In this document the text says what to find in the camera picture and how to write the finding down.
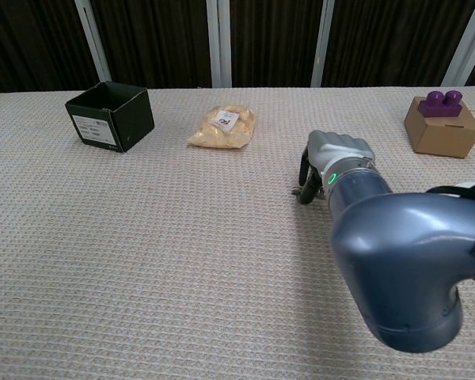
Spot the silver metal bolt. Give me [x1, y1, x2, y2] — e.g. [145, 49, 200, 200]
[289, 188, 326, 198]

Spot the purple toy building block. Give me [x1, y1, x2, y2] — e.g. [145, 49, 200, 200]
[418, 89, 465, 119]

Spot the beige woven tablecloth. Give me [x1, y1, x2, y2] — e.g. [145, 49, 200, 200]
[0, 83, 475, 380]

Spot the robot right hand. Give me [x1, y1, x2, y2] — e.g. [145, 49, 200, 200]
[298, 129, 376, 206]

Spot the black open cardboard box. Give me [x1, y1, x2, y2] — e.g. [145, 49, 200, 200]
[64, 81, 156, 154]

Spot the dark pleated curtain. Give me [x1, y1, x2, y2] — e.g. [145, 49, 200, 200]
[0, 0, 475, 95]

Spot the white metal frame post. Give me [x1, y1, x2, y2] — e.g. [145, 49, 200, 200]
[204, 0, 234, 89]
[439, 0, 475, 87]
[310, 0, 336, 88]
[74, 0, 112, 83]

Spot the small brown cardboard box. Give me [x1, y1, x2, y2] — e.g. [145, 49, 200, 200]
[403, 96, 475, 159]

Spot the clear bag of yellow snacks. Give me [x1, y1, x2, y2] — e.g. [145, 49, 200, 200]
[186, 104, 259, 150]

